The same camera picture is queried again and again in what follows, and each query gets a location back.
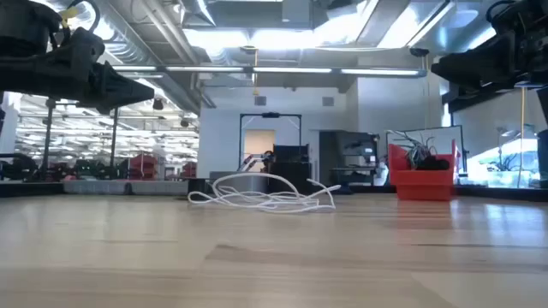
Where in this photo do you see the black cable bundle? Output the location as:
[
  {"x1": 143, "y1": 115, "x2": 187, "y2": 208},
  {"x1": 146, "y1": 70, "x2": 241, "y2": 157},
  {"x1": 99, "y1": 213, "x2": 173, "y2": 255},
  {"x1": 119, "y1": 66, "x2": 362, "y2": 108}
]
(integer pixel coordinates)
[{"x1": 415, "y1": 155, "x2": 451, "y2": 171}]

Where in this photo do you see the grey cable bundle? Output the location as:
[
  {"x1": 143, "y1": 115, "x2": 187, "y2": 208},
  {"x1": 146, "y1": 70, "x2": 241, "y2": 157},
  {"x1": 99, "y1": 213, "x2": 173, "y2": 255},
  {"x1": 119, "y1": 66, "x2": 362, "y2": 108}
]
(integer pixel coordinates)
[{"x1": 387, "y1": 129, "x2": 438, "y2": 169}]

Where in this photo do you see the left arm yellow cable tag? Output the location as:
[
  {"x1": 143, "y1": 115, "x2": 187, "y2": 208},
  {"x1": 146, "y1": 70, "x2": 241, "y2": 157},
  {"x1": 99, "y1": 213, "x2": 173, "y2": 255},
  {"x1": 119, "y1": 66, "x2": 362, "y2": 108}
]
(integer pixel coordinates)
[{"x1": 58, "y1": 6, "x2": 80, "y2": 29}]

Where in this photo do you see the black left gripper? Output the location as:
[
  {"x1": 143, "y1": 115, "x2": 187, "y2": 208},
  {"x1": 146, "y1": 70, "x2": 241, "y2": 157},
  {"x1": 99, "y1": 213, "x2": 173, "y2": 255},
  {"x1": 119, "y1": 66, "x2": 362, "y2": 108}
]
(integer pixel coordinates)
[{"x1": 0, "y1": 27, "x2": 156, "y2": 116}]

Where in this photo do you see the dark blue clamp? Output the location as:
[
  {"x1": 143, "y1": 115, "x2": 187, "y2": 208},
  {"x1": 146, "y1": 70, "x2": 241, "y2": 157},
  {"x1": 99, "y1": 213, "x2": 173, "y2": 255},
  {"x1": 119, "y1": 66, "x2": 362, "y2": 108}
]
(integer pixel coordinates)
[{"x1": 329, "y1": 180, "x2": 354, "y2": 196}]

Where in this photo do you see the long ceiling light bar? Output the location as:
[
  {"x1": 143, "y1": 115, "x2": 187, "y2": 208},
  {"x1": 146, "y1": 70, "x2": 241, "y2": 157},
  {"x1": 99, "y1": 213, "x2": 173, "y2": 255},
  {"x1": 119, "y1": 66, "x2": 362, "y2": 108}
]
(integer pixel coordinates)
[{"x1": 110, "y1": 63, "x2": 429, "y2": 80}]

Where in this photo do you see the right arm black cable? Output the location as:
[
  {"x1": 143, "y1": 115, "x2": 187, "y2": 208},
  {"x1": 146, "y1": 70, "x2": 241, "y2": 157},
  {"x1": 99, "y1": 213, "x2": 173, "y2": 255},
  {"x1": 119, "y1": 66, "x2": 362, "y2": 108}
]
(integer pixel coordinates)
[{"x1": 485, "y1": 0, "x2": 517, "y2": 25}]

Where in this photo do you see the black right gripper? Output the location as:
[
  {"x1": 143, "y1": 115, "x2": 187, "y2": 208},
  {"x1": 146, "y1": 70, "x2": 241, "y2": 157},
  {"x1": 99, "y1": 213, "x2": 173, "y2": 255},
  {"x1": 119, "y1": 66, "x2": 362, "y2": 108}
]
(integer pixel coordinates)
[{"x1": 431, "y1": 0, "x2": 548, "y2": 92}]

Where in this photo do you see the yellow ceiling cord with plug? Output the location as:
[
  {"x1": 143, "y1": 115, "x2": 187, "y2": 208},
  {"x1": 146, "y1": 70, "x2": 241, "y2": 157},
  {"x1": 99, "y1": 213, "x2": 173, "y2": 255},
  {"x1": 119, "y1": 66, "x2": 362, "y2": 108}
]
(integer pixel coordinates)
[{"x1": 251, "y1": 45, "x2": 260, "y2": 97}]

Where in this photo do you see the red storage rack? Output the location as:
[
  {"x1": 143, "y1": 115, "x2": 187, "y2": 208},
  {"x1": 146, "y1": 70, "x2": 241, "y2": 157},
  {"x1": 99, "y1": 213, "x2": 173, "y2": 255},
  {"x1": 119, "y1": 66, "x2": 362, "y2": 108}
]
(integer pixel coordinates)
[
  {"x1": 180, "y1": 160, "x2": 199, "y2": 180},
  {"x1": 128, "y1": 153, "x2": 160, "y2": 181}
]

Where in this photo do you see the white cord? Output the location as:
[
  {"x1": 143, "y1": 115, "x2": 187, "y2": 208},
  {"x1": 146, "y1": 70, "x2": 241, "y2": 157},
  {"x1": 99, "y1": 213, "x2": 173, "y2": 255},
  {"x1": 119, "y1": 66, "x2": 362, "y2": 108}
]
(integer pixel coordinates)
[{"x1": 187, "y1": 172, "x2": 343, "y2": 214}]

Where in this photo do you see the red plastic bin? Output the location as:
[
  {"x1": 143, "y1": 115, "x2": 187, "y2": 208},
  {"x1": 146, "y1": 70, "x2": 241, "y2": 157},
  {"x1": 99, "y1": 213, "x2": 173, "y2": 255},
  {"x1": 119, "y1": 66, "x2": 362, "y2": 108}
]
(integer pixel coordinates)
[{"x1": 388, "y1": 139, "x2": 462, "y2": 202}]

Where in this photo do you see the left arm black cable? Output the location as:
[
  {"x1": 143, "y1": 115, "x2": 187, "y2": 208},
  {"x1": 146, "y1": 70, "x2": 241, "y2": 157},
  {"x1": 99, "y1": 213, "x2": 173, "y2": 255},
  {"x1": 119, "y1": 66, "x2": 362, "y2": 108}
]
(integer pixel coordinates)
[{"x1": 51, "y1": 0, "x2": 102, "y2": 48}]

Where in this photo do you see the black background machine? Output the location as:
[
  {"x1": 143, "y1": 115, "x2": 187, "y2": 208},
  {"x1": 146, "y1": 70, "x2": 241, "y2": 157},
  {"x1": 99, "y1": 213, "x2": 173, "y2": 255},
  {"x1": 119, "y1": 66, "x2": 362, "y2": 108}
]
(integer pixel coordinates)
[{"x1": 70, "y1": 157, "x2": 129, "y2": 181}]

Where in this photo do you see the dark workstation desk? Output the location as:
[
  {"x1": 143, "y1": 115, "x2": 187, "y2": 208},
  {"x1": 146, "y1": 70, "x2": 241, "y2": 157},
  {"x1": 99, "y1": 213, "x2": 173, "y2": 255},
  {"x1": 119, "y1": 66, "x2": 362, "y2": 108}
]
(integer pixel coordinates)
[{"x1": 329, "y1": 165, "x2": 378, "y2": 186}]

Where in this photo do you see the silver desk lamp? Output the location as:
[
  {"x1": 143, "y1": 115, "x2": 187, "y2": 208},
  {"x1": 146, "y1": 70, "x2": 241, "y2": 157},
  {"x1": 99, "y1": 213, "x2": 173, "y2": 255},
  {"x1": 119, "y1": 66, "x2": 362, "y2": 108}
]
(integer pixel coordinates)
[{"x1": 494, "y1": 123, "x2": 536, "y2": 172}]

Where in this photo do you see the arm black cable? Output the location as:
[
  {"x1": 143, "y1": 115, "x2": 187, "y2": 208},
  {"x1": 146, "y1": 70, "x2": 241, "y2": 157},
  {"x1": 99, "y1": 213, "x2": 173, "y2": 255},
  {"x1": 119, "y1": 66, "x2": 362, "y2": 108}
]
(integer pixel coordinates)
[
  {"x1": 51, "y1": 0, "x2": 102, "y2": 48},
  {"x1": 485, "y1": 0, "x2": 517, "y2": 25}
]

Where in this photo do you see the black box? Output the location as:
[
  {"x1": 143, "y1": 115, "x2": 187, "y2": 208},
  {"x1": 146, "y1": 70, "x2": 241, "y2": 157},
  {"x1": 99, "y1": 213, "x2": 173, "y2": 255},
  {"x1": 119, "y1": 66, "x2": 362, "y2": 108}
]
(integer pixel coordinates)
[{"x1": 268, "y1": 161, "x2": 314, "y2": 195}]

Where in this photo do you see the black gantry frame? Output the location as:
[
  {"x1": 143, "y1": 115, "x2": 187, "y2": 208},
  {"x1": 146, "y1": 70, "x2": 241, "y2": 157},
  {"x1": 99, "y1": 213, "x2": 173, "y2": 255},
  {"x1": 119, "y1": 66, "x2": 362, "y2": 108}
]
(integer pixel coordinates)
[{"x1": 238, "y1": 111, "x2": 303, "y2": 172}]

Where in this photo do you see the grey round container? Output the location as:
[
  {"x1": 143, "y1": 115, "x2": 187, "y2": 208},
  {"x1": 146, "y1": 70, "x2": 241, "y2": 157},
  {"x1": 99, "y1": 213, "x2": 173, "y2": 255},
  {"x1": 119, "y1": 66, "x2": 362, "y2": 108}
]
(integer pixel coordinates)
[{"x1": 208, "y1": 170, "x2": 270, "y2": 196}]

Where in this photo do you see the black pole frame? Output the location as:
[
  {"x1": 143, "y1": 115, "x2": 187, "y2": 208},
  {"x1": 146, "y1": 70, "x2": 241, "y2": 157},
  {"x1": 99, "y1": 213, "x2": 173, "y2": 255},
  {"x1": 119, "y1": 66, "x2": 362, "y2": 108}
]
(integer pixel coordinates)
[{"x1": 40, "y1": 97, "x2": 121, "y2": 172}]

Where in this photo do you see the beige door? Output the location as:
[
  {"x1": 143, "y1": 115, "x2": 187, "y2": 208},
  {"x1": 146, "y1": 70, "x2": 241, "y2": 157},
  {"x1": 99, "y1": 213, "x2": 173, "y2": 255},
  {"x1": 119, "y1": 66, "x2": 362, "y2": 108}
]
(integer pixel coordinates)
[{"x1": 243, "y1": 128, "x2": 277, "y2": 173}]

